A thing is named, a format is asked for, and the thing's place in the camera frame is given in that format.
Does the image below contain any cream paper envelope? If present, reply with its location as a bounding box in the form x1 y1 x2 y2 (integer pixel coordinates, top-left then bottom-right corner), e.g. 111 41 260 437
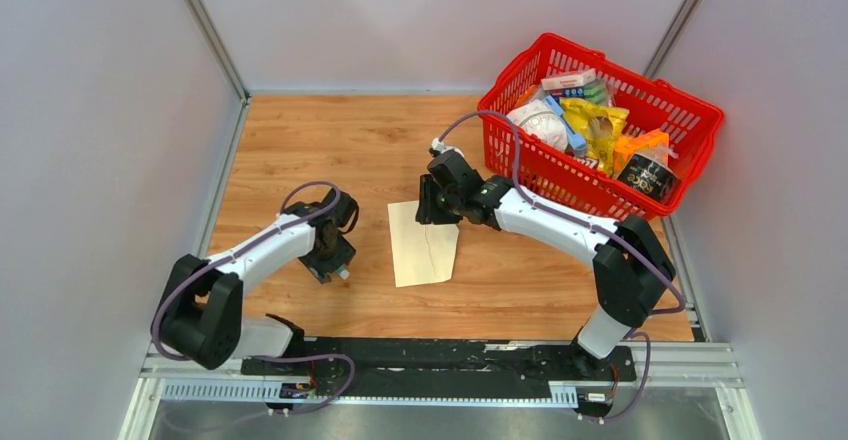
387 201 459 288

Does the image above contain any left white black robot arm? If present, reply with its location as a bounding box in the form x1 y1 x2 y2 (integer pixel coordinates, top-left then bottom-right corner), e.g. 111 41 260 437
150 185 360 375

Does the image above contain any white round pouch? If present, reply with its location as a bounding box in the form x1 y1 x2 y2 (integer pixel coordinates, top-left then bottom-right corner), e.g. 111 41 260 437
507 100 569 152

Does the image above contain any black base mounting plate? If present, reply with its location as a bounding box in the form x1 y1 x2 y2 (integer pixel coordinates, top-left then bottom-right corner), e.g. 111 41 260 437
240 337 637 400

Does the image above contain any red plastic shopping basket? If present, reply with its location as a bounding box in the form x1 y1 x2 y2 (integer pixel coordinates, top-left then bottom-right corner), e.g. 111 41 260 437
478 33 724 220

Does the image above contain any blue flat package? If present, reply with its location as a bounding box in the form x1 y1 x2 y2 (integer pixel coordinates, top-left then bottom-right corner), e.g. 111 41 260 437
542 95 588 158

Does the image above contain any yellow snack bag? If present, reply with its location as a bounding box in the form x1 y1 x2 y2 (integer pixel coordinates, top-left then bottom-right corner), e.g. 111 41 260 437
560 98 630 176

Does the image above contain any white red box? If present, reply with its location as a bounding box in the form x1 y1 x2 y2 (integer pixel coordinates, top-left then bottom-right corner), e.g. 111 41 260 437
541 68 597 91

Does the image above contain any green blue packet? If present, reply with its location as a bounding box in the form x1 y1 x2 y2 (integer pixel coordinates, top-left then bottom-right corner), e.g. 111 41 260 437
548 79 614 106

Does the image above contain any black round can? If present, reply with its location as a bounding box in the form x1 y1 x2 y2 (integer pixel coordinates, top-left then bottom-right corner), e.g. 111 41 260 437
617 154 679 202

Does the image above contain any orange package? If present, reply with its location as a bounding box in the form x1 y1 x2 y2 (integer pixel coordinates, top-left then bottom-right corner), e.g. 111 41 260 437
612 129 673 175

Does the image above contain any aluminium frame rail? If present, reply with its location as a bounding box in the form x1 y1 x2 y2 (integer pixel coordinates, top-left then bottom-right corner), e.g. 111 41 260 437
120 336 762 439

